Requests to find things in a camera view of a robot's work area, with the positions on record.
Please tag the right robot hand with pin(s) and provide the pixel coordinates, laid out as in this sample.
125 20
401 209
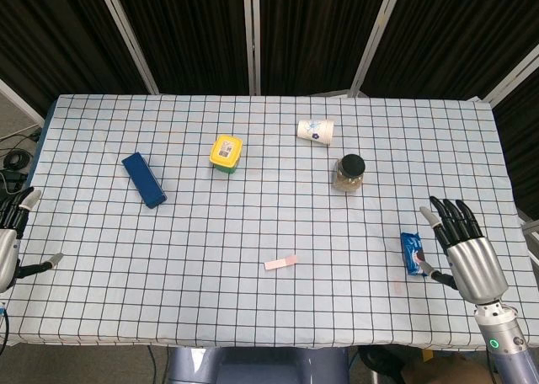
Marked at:
473 262

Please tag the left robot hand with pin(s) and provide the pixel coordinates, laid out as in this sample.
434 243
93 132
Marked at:
5 249

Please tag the small pink object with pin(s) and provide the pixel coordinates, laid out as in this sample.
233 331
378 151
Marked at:
281 263

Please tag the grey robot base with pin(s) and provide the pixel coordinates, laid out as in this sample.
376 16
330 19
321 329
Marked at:
257 365

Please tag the blue cookie packet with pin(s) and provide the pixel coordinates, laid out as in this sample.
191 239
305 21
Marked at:
414 254

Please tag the black power adapter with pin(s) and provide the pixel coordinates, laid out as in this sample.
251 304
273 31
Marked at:
9 181

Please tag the glass jar with black lid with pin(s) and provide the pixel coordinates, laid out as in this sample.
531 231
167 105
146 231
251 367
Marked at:
349 173

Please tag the blue rectangular box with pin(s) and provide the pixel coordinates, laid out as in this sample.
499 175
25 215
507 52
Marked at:
144 179

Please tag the white floral paper cup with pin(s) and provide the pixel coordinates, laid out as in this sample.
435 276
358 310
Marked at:
316 131

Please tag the blue checkered tablecloth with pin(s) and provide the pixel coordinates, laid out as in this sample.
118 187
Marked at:
261 215

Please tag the yellow lidded green container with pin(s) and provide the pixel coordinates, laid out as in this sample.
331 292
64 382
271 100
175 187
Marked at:
226 153

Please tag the black folding screen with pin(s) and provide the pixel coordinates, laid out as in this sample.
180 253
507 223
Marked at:
269 34

